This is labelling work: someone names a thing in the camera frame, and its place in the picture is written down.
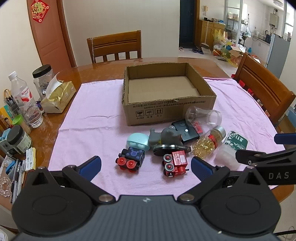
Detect black and blue toy train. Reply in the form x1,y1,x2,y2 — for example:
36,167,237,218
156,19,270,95
116,146,145,173

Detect colourful printed box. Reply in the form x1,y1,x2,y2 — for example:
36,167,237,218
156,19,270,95
0,105,14,130

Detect pink cloth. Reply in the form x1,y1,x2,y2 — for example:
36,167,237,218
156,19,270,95
47,77,288,204

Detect dark jar with green label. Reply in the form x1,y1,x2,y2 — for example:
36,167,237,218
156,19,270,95
6,125,33,154

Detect white plastic bottle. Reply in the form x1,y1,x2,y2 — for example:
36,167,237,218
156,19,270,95
214,144,243,169

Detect cardboard box on floor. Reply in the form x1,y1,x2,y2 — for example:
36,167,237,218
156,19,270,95
228,45,247,64

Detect green patterned tin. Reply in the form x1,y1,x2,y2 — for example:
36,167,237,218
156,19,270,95
223,131,249,151

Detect teal round case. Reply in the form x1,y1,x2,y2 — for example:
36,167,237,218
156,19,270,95
126,133,150,151

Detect small green-lidded jar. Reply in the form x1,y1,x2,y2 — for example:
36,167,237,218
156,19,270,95
12,115,31,135

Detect grey refrigerator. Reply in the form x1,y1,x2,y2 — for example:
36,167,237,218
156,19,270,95
266,34,290,79

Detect grey elephant toy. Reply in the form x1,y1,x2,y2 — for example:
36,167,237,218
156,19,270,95
148,126,184,151

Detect red toy train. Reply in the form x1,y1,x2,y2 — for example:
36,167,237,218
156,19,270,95
162,150,189,178

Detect clear plastic jar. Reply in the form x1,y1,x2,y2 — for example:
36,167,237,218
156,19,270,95
186,106,222,130

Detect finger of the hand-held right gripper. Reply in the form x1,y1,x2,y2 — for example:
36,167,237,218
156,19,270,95
274,133,296,144
236,148,296,166

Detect black oval disc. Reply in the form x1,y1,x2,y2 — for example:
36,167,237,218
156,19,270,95
153,144,192,156

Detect clear glass dish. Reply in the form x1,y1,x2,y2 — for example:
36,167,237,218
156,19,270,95
0,176,12,197

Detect red door decoration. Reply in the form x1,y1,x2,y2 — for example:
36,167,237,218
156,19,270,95
31,0,49,23

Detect clear jar with black lid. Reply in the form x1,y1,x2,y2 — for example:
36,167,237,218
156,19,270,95
32,64,55,100

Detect gold tissue pack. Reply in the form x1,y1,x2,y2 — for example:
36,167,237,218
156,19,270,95
40,72,77,114

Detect cardboard box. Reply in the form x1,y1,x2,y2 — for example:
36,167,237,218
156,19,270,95
228,45,247,64
122,62,217,127

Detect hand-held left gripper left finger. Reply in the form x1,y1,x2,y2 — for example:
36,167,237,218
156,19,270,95
32,156,116,205

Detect gold-capped pill bottle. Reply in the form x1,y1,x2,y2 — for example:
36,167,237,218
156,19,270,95
192,126,226,159

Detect clear water bottle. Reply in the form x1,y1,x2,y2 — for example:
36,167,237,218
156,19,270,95
9,71,44,128

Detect dark blue door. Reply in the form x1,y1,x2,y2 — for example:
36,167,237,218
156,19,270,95
180,0,199,47

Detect wooden cabinet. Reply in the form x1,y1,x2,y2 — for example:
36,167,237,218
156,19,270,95
199,20,226,47

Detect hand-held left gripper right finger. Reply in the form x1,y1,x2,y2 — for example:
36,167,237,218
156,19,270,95
177,156,262,205

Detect wall water heater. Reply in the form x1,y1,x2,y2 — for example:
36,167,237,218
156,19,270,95
269,9,279,27

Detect yellow plastic bags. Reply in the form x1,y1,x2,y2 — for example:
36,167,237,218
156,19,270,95
213,29,232,56

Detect wooden chair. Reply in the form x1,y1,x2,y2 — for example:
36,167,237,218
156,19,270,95
232,53,296,127
87,30,142,64

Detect black power bank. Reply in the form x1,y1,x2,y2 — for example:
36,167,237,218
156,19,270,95
171,120,200,144

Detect brown wooden door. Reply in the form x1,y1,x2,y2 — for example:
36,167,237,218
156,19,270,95
26,0,77,67

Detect yellow card pack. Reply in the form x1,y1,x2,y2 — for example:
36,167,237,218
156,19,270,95
25,148,36,171

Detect pen holder with pens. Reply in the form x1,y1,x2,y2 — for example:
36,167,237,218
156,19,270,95
3,89,19,112

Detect small red packet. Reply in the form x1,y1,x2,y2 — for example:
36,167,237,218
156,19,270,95
193,122,204,135

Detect bundle of pens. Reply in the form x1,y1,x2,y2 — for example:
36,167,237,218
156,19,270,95
9,160,26,204

